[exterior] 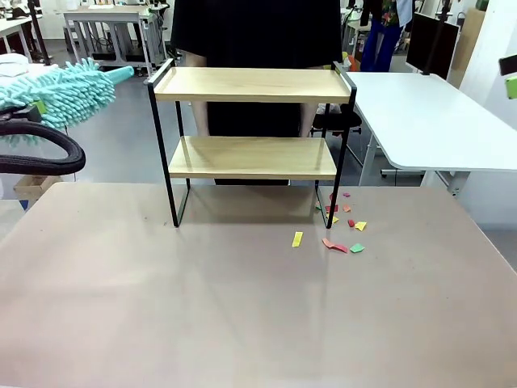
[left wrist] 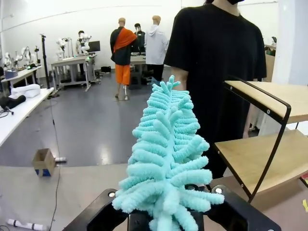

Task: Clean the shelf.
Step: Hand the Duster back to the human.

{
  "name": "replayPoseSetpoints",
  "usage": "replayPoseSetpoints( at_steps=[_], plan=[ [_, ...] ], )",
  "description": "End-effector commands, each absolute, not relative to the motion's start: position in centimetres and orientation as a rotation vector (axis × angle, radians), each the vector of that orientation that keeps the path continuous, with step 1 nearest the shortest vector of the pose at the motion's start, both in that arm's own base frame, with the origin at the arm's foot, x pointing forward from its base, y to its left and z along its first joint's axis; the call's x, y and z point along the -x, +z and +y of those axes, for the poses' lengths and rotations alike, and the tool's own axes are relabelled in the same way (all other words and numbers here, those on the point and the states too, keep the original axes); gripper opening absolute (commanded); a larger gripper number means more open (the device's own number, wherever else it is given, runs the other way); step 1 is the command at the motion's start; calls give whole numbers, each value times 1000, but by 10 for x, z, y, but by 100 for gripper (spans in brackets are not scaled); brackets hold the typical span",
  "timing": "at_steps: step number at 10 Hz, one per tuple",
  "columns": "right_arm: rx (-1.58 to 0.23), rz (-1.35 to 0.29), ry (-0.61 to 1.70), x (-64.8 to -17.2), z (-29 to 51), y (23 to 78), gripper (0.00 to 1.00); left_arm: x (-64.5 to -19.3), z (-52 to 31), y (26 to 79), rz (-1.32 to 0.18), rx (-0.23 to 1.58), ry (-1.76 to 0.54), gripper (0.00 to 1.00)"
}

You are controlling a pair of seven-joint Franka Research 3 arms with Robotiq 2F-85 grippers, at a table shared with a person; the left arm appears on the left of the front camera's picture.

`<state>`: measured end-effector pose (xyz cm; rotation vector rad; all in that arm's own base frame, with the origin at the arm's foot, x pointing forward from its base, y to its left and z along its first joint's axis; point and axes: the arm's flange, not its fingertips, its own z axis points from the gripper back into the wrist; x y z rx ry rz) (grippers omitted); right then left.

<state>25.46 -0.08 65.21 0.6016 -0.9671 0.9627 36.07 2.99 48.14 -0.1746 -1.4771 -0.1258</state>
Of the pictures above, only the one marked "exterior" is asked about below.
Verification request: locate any large white desk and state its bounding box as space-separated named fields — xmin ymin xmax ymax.
xmin=345 ymin=71 xmax=517 ymax=199

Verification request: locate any person in blue trousers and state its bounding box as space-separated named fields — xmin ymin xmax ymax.
xmin=359 ymin=0 xmax=414 ymax=73

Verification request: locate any black stool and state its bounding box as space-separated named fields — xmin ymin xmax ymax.
xmin=310 ymin=109 xmax=363 ymax=137

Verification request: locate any two-tier wooden shelf black frame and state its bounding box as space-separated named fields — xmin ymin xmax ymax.
xmin=147 ymin=58 xmax=359 ymax=230

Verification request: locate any small white table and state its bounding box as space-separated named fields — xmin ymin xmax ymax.
xmin=0 ymin=62 xmax=61 ymax=82

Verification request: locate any black stand pole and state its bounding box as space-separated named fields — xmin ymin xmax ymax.
xmin=421 ymin=0 xmax=452 ymax=77

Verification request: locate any person's right forearm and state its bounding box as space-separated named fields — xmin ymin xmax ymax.
xmin=184 ymin=54 xmax=210 ymax=137

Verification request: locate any black tripod pole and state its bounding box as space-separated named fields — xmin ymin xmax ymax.
xmin=26 ymin=0 xmax=54 ymax=66

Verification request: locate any grey metal workbench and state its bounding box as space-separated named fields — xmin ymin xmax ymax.
xmin=63 ymin=5 xmax=158 ymax=77

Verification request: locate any brown cardboard sheet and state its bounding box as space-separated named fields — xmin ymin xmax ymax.
xmin=450 ymin=7 xmax=488 ymax=82

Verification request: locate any teal microfiber duster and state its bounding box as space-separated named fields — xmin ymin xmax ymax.
xmin=0 ymin=57 xmax=136 ymax=147

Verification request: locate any white far desk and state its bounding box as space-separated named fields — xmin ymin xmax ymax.
xmin=0 ymin=18 xmax=33 ymax=61

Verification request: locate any black left arm cable sleeve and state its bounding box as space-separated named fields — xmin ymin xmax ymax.
xmin=0 ymin=120 xmax=87 ymax=176

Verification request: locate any black monitor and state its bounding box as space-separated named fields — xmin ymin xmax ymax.
xmin=405 ymin=11 xmax=460 ymax=81

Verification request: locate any white cloth bundle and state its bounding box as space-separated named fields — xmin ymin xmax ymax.
xmin=0 ymin=53 xmax=32 ymax=78

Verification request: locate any person in black shirt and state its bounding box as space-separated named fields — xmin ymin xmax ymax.
xmin=170 ymin=0 xmax=344 ymax=187

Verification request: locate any open cardboard box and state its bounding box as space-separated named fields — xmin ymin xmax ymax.
xmin=13 ymin=173 xmax=62 ymax=203

